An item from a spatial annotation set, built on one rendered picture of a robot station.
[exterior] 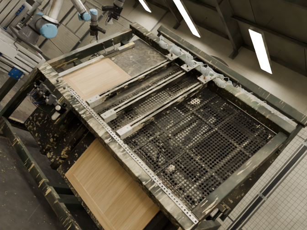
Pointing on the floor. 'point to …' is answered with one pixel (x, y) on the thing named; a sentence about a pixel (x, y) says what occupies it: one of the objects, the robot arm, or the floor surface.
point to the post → (7, 87)
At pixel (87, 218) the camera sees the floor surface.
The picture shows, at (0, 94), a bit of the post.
